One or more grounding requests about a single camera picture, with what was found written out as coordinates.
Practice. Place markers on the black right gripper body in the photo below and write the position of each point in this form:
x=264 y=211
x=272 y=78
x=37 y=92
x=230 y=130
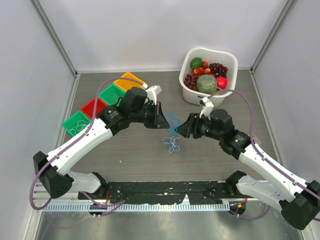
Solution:
x=202 y=126

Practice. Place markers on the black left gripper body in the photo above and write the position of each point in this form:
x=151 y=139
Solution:
x=149 y=120

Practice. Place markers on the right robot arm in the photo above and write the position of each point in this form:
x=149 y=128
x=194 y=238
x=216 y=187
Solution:
x=297 y=200

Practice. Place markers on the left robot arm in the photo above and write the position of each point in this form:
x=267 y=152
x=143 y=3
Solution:
x=54 y=168

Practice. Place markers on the green plastic bin beside yellow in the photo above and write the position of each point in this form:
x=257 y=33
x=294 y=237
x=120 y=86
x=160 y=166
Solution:
x=111 y=94

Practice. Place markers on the red apple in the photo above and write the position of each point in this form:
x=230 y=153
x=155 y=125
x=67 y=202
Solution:
x=222 y=82

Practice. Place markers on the red and yellow peaches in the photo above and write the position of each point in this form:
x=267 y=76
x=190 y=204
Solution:
x=204 y=69

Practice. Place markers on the dark purple grape bunch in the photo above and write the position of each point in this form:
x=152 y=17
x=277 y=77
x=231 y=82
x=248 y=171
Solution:
x=218 y=70

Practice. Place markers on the red and white card box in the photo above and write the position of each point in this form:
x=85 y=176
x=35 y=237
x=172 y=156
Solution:
x=255 y=139

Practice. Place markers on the red plastic bin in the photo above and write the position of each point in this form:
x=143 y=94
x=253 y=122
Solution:
x=88 y=108

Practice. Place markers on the green lime fruit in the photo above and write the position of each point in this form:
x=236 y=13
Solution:
x=196 y=62

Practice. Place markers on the white plastic fruit basket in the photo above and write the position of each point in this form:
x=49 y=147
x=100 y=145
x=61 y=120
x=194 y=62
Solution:
x=212 y=56

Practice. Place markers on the green plastic bin at end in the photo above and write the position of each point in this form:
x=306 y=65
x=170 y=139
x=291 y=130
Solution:
x=76 y=123

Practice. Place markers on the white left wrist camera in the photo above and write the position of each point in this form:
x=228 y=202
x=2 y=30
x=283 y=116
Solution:
x=152 y=92

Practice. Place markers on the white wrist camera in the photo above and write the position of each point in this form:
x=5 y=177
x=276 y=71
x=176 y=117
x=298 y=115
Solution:
x=207 y=107
x=152 y=92

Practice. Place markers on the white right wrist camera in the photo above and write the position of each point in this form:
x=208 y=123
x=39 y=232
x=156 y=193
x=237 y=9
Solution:
x=207 y=107

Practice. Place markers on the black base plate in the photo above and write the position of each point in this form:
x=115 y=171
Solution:
x=170 y=192

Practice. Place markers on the white perforated cable duct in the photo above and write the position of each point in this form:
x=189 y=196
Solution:
x=87 y=206

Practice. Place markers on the right aluminium frame post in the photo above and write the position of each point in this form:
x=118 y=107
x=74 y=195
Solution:
x=284 y=13

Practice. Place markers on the aluminium frame post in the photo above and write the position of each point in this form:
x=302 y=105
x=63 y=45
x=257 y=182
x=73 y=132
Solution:
x=53 y=35
x=284 y=13

